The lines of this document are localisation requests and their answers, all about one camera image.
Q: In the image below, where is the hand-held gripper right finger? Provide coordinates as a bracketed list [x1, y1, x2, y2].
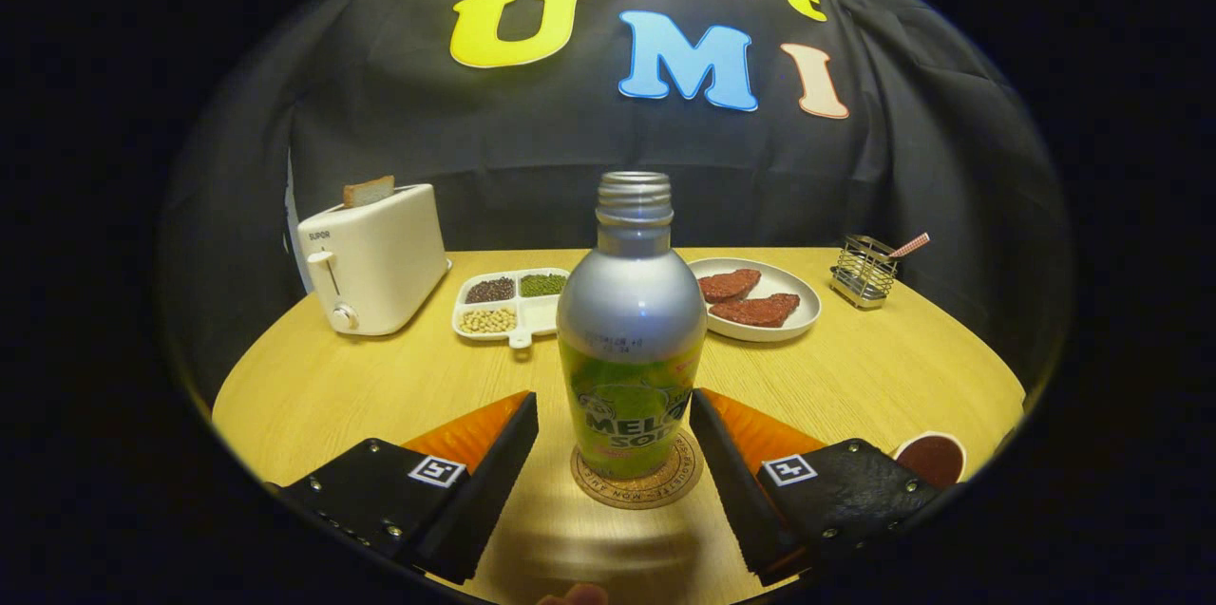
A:
[691, 388, 951, 587]

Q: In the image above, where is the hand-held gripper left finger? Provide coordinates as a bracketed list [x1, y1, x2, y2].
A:
[275, 390, 540, 585]

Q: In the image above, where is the round cork coaster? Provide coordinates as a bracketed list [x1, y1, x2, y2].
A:
[571, 429, 705, 511]

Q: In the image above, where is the cream cup with wooden handle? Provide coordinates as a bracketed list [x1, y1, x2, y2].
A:
[891, 431, 968, 489]

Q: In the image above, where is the silver green juice bottle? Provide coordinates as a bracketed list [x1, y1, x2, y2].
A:
[557, 171, 708, 481]

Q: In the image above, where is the pile of yellow soybeans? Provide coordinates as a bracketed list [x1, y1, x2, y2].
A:
[459, 307, 518, 335]

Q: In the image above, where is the brown meat slice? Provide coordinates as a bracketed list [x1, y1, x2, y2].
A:
[698, 269, 762, 305]
[709, 293, 801, 329]

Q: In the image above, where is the wooden table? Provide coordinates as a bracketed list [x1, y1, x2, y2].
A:
[211, 247, 1027, 605]

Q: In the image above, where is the white divided dish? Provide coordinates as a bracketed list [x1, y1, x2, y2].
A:
[451, 267, 572, 350]

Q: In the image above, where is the white oval plate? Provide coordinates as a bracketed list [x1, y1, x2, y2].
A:
[686, 258, 822, 343]

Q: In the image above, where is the white toaster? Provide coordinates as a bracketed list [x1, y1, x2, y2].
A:
[297, 183, 452, 337]

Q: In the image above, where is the toast slice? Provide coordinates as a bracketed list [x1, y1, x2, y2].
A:
[342, 175, 396, 209]

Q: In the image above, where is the black backdrop cloth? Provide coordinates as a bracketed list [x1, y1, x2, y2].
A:
[157, 0, 1074, 408]

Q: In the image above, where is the metal wire holder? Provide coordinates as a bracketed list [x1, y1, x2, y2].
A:
[829, 235, 900, 311]

